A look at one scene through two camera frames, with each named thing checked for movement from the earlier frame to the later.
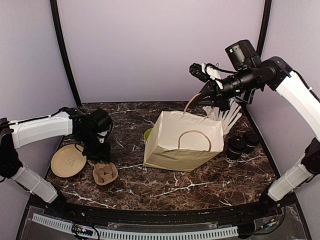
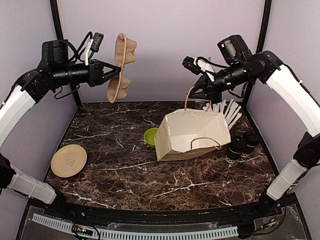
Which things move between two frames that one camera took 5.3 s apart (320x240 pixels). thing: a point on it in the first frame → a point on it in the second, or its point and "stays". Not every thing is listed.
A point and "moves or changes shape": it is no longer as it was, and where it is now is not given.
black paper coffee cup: (248, 150) stays
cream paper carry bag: (183, 141) moves or changes shape
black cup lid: (251, 138) stays
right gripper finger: (204, 101) → (199, 95)
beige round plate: (68, 160) stays
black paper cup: (233, 155) stays
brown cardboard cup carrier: (103, 172) → (125, 50)
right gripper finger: (205, 90) → (199, 84)
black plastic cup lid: (237, 143) stays
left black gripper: (103, 155) → (96, 74)
